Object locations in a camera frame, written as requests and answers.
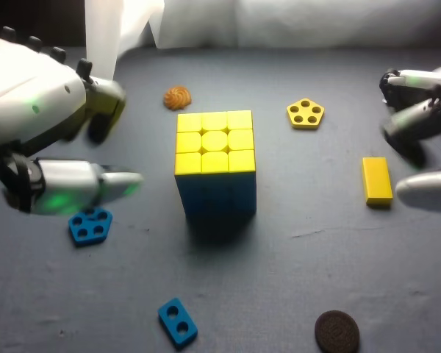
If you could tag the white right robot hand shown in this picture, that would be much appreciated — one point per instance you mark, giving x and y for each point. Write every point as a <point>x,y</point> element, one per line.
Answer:
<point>411,125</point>

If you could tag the multicolour puzzle cube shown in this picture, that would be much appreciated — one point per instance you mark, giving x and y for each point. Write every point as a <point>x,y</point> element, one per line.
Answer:
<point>215,141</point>

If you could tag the yellow rectangular block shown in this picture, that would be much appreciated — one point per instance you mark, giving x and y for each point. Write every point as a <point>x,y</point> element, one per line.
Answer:
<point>377,180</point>

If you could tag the yellow pentagon block with holes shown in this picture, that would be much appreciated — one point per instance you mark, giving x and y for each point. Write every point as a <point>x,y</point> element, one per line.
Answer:
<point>305,113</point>

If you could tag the white backdrop cloth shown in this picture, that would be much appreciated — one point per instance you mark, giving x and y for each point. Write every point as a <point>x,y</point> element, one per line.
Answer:
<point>316,22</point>

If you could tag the grey table cloth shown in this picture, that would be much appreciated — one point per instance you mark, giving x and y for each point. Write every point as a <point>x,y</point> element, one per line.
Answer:
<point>279,257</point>

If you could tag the chocolate sandwich cookie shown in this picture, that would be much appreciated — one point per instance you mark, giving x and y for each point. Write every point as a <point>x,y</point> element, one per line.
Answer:
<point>337,332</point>

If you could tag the orange swirl cookie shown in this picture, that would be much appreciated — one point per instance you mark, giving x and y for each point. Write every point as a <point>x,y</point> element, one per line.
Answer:
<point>177,98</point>

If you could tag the blue two-hole block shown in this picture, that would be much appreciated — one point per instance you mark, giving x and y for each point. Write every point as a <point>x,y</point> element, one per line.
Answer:
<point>180,342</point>

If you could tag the blue pentagon block with holes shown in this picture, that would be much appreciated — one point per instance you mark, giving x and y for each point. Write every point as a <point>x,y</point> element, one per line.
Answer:
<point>89,224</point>

